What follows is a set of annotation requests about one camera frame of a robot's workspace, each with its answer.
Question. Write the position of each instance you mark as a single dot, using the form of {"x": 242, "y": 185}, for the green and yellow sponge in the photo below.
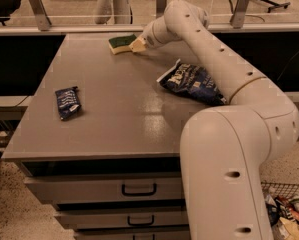
{"x": 121, "y": 44}

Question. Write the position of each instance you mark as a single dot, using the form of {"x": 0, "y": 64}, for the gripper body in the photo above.
{"x": 148, "y": 38}

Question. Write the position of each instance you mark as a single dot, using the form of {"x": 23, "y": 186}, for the right metal bracket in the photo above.
{"x": 239, "y": 13}

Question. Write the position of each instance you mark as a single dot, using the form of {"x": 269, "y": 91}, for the small blue snack packet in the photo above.
{"x": 68, "y": 103}

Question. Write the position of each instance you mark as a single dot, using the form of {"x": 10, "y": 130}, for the dark snack bag in basket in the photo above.
{"x": 272, "y": 209}

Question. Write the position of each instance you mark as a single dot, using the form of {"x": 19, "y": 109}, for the wire basket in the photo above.
{"x": 289, "y": 191}

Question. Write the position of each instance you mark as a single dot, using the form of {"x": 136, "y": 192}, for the top drawer with black handle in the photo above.
{"x": 77, "y": 189}

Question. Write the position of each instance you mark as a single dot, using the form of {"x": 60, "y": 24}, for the bottom drawer with black handle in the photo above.
{"x": 154, "y": 233}

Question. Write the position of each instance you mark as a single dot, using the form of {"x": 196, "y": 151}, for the drawer with black handle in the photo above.
{"x": 77, "y": 189}
{"x": 123, "y": 217}
{"x": 154, "y": 233}

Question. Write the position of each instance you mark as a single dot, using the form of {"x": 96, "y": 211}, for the red snack bag in basket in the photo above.
{"x": 286, "y": 209}

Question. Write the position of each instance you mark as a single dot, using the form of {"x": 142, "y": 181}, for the middle drawer with black handle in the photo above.
{"x": 123, "y": 217}

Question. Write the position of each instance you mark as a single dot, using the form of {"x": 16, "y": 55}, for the grey drawer cabinet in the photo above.
{"x": 127, "y": 123}

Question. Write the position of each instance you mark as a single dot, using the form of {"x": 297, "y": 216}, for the large blue chip bag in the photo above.
{"x": 192, "y": 81}

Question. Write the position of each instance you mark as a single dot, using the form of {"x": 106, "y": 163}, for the white robot pedestal background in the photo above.
{"x": 120, "y": 10}

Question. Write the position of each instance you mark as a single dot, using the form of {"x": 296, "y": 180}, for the left metal bracket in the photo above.
{"x": 42, "y": 20}

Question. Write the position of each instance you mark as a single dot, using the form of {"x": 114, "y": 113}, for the yellow snack bag in basket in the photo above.
{"x": 285, "y": 229}

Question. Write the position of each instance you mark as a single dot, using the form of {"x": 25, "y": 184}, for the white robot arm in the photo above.
{"x": 222, "y": 148}

